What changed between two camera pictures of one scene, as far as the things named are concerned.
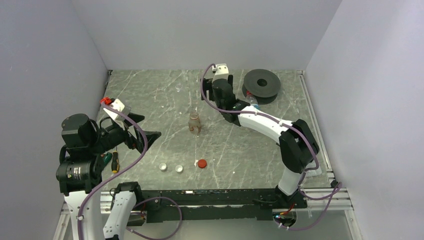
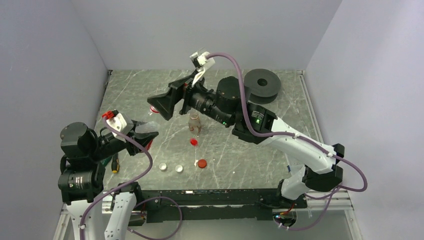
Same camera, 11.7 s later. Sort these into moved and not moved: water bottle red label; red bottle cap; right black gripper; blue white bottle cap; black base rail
Moved: right black gripper; water bottle red label
Not moved: red bottle cap; blue white bottle cap; black base rail
